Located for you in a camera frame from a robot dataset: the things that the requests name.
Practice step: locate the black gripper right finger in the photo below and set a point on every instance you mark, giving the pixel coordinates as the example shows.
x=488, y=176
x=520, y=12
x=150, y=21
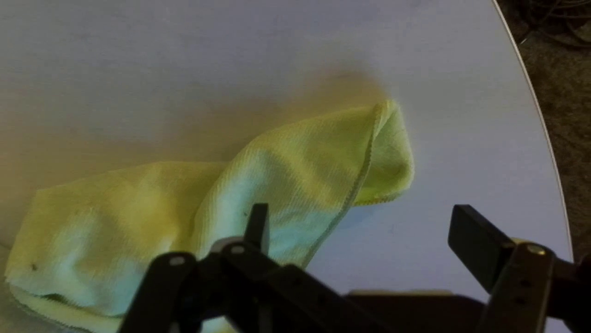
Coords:
x=529, y=289

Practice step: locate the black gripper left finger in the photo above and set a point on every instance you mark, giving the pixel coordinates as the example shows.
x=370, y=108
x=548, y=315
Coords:
x=186, y=289

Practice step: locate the pale green towel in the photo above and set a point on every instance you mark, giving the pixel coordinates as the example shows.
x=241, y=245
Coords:
x=296, y=167

